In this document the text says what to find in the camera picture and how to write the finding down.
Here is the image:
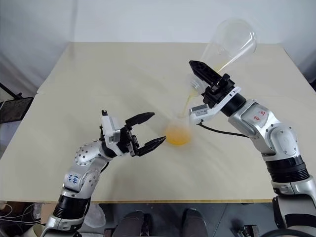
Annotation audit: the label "clear plastic bag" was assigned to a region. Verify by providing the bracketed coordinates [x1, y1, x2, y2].
[84, 203, 105, 229]

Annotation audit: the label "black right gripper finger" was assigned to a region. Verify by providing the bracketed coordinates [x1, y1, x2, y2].
[188, 59, 224, 87]

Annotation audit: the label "black flat panel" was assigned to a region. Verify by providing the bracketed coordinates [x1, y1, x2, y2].
[0, 96, 34, 124]

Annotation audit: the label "black stand rod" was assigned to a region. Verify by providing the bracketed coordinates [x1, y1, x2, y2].
[0, 82, 22, 100]

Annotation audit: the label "metal clamp fixture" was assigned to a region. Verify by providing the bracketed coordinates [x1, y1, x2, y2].
[229, 223, 258, 237]

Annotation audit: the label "beige rolled sheet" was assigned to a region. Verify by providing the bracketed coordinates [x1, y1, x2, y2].
[23, 223, 48, 237]

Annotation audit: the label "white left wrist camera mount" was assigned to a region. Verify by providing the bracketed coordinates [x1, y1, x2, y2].
[100, 110, 123, 152]

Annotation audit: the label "brown cardboard box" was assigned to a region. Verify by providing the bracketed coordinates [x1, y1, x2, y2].
[40, 202, 59, 224]

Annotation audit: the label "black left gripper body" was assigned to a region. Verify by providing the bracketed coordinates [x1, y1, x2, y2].
[116, 125, 140, 158]

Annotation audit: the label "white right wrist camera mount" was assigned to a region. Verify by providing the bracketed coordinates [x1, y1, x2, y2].
[188, 86, 241, 124]

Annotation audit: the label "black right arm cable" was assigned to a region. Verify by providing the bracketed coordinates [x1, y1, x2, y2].
[198, 122, 250, 138]

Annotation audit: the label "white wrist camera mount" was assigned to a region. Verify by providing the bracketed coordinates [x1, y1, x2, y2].
[188, 86, 241, 124]
[100, 110, 123, 152]

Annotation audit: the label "white loose cables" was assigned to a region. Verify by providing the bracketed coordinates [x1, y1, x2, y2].
[0, 202, 42, 226]

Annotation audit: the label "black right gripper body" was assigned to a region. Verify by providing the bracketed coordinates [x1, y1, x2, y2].
[202, 73, 239, 109]

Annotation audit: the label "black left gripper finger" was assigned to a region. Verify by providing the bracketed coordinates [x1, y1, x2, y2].
[136, 136, 167, 158]
[125, 112, 156, 130]

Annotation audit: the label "large clear conical flask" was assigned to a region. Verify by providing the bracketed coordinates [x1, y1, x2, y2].
[185, 18, 258, 101]

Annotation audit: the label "small clear plastic flask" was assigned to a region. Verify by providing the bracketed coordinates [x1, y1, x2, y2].
[163, 114, 194, 147]

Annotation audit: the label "dark rounded shape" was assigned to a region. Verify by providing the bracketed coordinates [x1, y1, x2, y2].
[115, 210, 153, 237]
[181, 208, 208, 237]

